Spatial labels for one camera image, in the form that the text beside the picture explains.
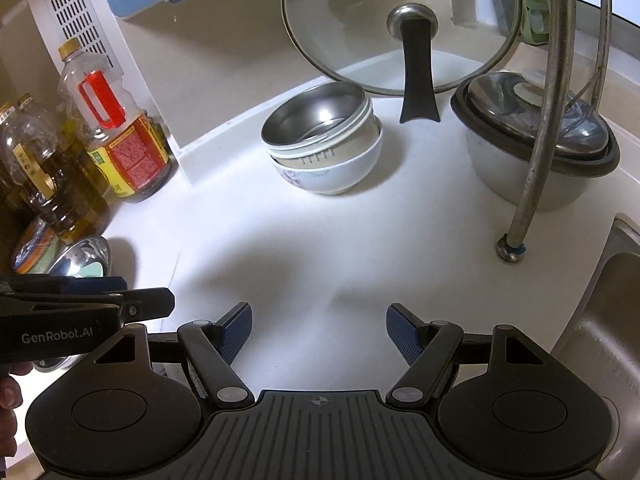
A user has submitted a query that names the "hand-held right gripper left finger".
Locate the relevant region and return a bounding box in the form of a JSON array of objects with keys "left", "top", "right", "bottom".
[{"left": 94, "top": 301, "right": 256, "bottom": 407}]

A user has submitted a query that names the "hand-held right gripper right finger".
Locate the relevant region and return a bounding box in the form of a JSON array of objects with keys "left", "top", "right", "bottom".
[{"left": 386, "top": 302, "right": 553, "bottom": 407}]

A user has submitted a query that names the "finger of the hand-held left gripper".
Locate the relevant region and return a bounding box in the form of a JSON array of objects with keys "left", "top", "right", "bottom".
[
  {"left": 0, "top": 286, "right": 177, "bottom": 323},
  {"left": 0, "top": 274, "right": 129, "bottom": 296}
]

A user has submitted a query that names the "green square plate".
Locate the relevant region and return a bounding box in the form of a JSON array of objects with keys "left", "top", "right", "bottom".
[{"left": 74, "top": 261, "right": 109, "bottom": 279}]

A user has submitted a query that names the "white floral bowl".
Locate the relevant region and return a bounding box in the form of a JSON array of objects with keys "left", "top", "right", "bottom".
[{"left": 271, "top": 127, "right": 385, "bottom": 197}]

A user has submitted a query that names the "stainless steel bowl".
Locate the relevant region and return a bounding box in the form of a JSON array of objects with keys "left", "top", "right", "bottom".
[{"left": 259, "top": 81, "right": 375, "bottom": 162}]

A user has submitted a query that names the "person's left hand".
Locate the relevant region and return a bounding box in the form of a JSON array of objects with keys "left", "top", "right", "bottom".
[{"left": 0, "top": 360, "right": 32, "bottom": 463}]

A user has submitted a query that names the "striped colourful small bowl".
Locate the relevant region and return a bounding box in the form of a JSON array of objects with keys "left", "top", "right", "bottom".
[{"left": 10, "top": 215, "right": 64, "bottom": 276}]

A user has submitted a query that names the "clear cooking oil bottle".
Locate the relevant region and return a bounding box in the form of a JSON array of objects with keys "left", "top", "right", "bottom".
[{"left": 0, "top": 110, "right": 112, "bottom": 247}]

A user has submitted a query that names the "steel cooking pot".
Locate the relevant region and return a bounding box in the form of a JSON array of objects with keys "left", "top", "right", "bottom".
[{"left": 450, "top": 90, "right": 622, "bottom": 207}]

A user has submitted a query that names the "stainless steel sink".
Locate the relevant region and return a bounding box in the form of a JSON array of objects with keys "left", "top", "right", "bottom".
[{"left": 549, "top": 214, "right": 640, "bottom": 461}]

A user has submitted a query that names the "steel pot lid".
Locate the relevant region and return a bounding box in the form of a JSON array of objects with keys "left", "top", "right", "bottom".
[{"left": 466, "top": 71, "right": 612, "bottom": 155}]

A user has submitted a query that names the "curved metal faucet pipe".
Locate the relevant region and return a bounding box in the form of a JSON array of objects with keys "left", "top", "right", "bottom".
[{"left": 494, "top": 0, "right": 580, "bottom": 264}]

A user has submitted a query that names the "white vented plastic panel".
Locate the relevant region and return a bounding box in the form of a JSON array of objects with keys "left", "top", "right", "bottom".
[{"left": 29, "top": 0, "right": 127, "bottom": 77}]

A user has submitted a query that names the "green ice tray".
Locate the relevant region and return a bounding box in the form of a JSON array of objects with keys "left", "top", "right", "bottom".
[{"left": 519, "top": 0, "right": 568, "bottom": 47}]

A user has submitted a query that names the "thin metal pipe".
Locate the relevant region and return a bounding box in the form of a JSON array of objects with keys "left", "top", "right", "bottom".
[{"left": 587, "top": 0, "right": 615, "bottom": 113}]

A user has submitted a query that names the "red-handled soy sauce bottle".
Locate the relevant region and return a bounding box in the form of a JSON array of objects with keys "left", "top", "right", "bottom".
[{"left": 56, "top": 36, "right": 179, "bottom": 205}]

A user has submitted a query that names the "glass pot lid black handle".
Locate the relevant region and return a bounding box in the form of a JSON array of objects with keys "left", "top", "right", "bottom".
[{"left": 280, "top": 0, "right": 527, "bottom": 126}]

